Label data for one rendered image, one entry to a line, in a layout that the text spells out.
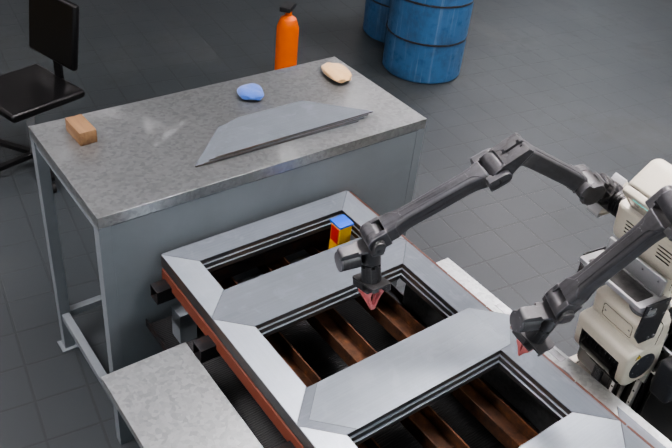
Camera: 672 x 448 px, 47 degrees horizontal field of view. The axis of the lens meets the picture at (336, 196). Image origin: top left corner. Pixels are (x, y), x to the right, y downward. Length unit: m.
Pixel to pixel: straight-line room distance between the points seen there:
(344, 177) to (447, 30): 2.81
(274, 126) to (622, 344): 1.36
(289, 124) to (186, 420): 1.13
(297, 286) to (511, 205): 2.31
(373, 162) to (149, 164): 0.84
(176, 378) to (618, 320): 1.36
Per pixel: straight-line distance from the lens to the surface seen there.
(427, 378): 2.21
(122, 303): 2.63
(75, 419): 3.23
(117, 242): 2.47
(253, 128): 2.76
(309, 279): 2.44
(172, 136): 2.75
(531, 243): 4.26
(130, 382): 2.31
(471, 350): 2.31
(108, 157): 2.65
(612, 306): 2.60
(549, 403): 2.29
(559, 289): 2.04
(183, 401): 2.25
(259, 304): 2.35
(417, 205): 2.10
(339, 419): 2.07
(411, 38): 5.52
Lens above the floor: 2.47
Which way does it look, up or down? 35 degrees down
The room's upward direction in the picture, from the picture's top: 6 degrees clockwise
